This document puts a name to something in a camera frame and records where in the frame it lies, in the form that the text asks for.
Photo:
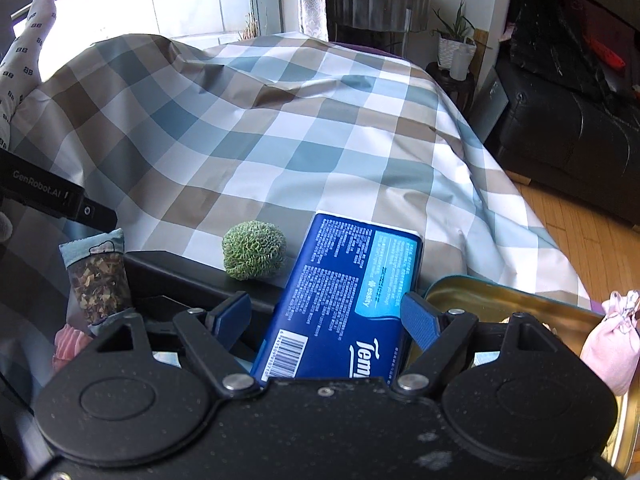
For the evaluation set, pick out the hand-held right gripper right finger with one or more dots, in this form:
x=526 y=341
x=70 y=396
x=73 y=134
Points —
x=420 y=320

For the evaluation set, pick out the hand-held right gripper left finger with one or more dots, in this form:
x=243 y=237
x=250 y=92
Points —
x=235 y=315

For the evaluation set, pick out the metal tray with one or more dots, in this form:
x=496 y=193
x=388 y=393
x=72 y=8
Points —
x=480 y=295

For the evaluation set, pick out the green knitted ball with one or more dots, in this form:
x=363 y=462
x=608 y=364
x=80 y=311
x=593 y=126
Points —
x=252 y=250

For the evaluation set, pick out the blue tissue pack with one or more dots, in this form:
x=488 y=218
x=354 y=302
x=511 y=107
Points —
x=330 y=300

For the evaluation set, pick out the dried herb sachet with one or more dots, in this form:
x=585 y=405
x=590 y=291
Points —
x=97 y=285

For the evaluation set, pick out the pink towel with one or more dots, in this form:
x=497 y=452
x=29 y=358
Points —
x=70 y=347

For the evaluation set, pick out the black box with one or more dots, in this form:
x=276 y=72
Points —
x=190 y=280

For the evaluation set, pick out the checked blanket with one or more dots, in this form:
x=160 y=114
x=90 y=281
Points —
x=250 y=135

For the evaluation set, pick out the grey board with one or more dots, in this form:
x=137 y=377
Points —
x=492 y=105

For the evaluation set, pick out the dark wooden plant stand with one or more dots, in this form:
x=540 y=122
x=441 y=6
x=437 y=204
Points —
x=450 y=90

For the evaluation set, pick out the black sofa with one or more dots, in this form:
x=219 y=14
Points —
x=575 y=135

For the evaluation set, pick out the frosted cup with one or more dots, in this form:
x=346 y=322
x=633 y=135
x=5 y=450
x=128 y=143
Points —
x=462 y=65

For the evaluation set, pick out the potted plant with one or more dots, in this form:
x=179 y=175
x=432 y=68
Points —
x=452 y=42

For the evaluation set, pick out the patterned curtain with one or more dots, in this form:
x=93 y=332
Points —
x=312 y=5

